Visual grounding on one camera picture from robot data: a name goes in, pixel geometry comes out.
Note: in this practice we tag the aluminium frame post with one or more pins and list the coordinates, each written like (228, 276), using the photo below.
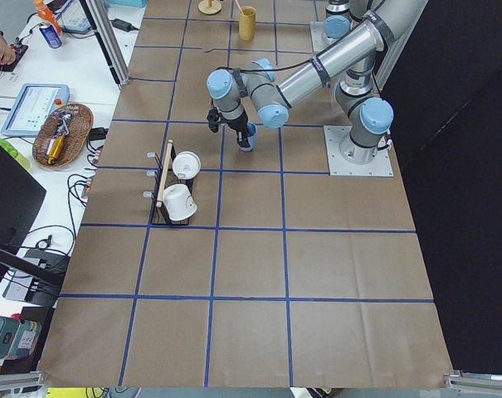
(104, 33)

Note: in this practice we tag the black wire cup rack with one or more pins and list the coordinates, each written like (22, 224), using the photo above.
(160, 216)

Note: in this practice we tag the teach pendant tablet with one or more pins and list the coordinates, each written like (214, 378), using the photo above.
(32, 106)

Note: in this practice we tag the black power adapter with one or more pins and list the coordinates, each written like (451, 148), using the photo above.
(123, 25)

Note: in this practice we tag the white cup on rack front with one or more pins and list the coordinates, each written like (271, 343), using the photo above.
(179, 202)

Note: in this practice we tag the green container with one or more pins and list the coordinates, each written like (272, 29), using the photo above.
(18, 338)

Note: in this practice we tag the white cup on rack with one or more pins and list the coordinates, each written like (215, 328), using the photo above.
(186, 165)
(179, 202)

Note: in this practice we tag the orange bottle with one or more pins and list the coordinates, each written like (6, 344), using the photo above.
(46, 14)

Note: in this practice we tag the light blue plastic cup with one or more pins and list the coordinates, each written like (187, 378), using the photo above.
(252, 130)

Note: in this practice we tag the round wooden stand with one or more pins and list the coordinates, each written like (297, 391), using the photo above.
(209, 7)

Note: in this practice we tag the blue drink can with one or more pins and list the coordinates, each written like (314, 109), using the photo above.
(50, 35)

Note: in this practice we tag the woven wicker basket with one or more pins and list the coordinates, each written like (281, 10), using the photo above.
(63, 135)

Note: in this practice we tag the tan bamboo cylinder holder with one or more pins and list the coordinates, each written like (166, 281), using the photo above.
(247, 23)

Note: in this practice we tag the wooden rack dowel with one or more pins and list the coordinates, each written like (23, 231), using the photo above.
(164, 172)

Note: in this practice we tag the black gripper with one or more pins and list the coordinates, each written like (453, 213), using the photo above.
(239, 125)

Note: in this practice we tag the pink chopstick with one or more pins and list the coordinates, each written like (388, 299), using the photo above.
(238, 5)

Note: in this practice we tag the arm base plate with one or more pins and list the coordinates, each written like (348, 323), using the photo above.
(318, 38)
(345, 159)

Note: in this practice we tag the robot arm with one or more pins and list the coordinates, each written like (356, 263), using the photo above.
(228, 86)

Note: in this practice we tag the white cup on rack rear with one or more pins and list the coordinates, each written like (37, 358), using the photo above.
(186, 165)

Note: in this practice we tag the black monitor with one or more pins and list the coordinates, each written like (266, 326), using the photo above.
(21, 198)

